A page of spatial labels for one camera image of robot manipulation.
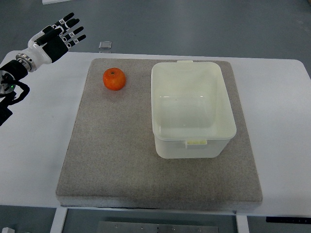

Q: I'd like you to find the grey felt mat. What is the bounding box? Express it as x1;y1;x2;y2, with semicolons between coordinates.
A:
56;58;262;211

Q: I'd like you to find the white table leg left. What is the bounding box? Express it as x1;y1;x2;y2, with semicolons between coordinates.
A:
50;207;68;233

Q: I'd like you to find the orange fruit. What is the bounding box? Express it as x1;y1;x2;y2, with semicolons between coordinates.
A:
103;67;126;91

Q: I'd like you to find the white object top edge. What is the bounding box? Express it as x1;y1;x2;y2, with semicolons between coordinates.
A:
42;0;70;5

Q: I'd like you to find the white plastic box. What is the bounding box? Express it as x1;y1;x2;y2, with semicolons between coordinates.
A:
151;61;237;159

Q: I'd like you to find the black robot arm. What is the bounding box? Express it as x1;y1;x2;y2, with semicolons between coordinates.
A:
0;53;33;125

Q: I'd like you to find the small clear plastic piece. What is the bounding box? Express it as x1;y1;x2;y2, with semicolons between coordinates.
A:
99;41;112;50

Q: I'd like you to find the white table leg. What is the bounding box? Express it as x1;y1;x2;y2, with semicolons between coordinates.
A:
50;207;68;233
236;215;250;233

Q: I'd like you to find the white table leg right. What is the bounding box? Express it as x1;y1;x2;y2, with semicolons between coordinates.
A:
236;215;250;233

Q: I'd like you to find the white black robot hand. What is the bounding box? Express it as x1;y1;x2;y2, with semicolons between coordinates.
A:
27;13;86;66

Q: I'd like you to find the small white block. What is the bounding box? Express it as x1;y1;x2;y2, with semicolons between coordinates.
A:
1;227;15;233

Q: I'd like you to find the black bar bottom right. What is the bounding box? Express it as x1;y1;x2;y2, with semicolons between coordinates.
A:
266;216;311;224

